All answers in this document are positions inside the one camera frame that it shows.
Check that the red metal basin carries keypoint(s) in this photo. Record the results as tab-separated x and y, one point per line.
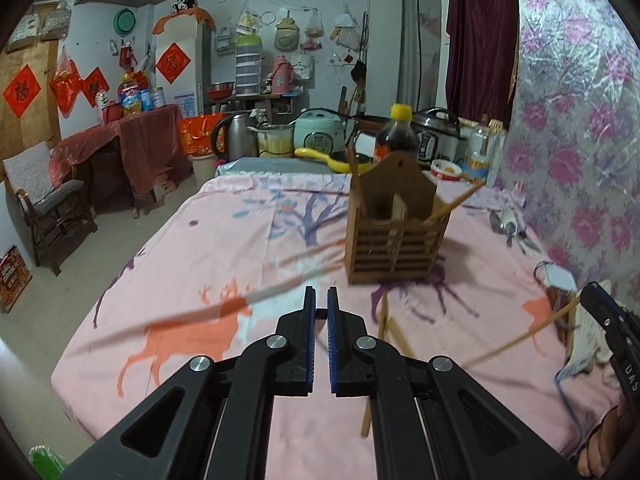
220	91

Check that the green lid stacked container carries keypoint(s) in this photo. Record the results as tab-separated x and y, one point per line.
248	67

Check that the red gift bag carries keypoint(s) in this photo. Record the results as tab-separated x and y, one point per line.
197	135

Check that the beige hanging pouch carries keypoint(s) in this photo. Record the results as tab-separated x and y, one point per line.
287	32

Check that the cream yellow pot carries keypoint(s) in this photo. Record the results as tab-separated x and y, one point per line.
275	141

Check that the plastic bag with red contents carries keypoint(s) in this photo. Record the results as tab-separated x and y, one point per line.
312	35

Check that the single wooden chopstick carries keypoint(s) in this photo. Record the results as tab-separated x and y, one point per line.
457	202
270	294
525	332

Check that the silver black pressure cooker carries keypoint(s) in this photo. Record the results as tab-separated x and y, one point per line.
440	135

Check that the large yellow oil bottle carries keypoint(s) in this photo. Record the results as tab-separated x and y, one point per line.
130	97

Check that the red printed box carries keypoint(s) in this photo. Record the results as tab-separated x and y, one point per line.
14	280

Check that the floral plastic sheet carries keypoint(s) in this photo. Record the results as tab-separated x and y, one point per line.
575	110

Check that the panda plush toy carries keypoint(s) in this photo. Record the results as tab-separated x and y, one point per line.
183	2

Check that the wooden armchair with cushion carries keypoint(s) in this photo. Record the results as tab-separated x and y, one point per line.
50	205

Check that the blue white cans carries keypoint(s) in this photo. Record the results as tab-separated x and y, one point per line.
152	100

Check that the cream waffle towel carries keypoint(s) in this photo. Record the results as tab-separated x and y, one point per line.
590	350

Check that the large red diamond poster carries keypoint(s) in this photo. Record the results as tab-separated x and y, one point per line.
21	91
173	63

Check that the brown wooden door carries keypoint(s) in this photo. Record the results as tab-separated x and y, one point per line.
45	130

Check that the white refrigerator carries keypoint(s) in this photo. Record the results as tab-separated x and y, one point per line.
197	70

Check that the pink deer print tablecloth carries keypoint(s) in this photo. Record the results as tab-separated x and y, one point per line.
175	240

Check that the wooden chopstick holder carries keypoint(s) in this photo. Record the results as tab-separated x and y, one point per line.
395	250

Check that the grey folded cloth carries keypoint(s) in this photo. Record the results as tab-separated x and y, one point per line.
280	166

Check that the red wall hanging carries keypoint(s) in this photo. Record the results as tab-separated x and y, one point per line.
128	55

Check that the white tote bag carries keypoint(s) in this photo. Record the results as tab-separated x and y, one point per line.
305	66

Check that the small red diamond poster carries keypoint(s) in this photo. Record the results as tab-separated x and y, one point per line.
96	87

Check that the red white bowl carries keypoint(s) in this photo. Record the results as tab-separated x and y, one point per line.
446	170

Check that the yellowish plastic bag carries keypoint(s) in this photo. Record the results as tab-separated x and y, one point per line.
248	17

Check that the white plastic bag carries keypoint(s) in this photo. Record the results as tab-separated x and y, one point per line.
344	30

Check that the pink thermos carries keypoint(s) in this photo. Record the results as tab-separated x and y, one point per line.
282	75

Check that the white face mask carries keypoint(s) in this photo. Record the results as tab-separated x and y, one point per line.
557	276

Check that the table with red cloth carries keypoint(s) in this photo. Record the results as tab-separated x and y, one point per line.
145	145

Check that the black hanging ladle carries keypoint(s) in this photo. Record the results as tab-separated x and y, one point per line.
359	70

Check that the stainless steel kettle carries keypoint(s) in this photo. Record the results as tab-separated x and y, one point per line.
235	135

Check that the clear hanging bag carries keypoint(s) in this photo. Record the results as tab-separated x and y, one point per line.
55	22
22	30

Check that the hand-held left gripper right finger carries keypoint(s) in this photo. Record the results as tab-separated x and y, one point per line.
333	345

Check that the yellow plastic ladle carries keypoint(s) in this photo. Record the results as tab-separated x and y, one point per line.
320	155

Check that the dark soy sauce bottle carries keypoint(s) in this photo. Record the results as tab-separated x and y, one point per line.
395	135

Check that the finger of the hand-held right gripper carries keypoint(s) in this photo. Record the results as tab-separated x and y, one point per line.
602	305

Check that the green round basin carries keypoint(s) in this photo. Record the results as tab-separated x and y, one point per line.
125	20

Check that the white rice cooker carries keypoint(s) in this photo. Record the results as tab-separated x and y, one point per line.
317	132

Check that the clear cooking oil bottle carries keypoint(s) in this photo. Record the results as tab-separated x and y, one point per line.
482	155

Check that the green bin bag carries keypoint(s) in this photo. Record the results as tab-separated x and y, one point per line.
45	465

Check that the cardboard box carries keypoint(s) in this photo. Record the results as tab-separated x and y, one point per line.
164	186

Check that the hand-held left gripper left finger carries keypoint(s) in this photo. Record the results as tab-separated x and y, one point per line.
310	345

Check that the beige plastic bucket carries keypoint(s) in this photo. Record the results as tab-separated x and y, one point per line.
205	172

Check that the orange cloth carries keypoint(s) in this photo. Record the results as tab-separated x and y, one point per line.
182	17

